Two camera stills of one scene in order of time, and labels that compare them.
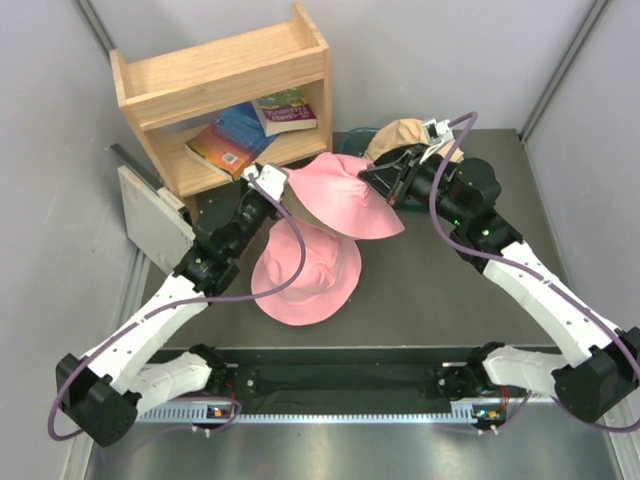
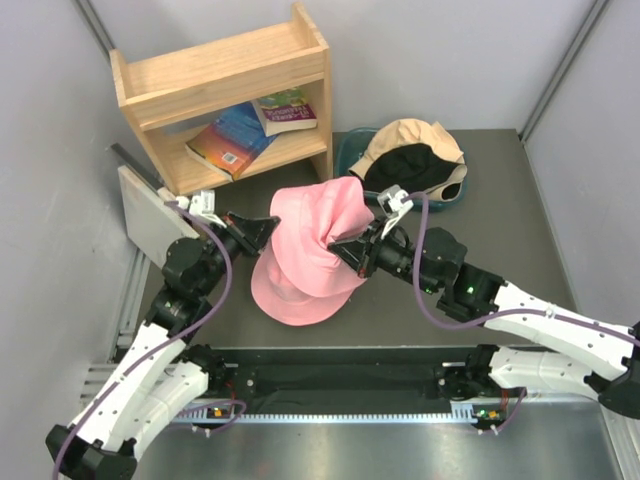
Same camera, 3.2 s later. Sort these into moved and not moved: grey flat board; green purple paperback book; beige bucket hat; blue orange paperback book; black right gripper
Moved: black right gripper
Not moved: green purple paperback book; grey flat board; beige bucket hat; blue orange paperback book
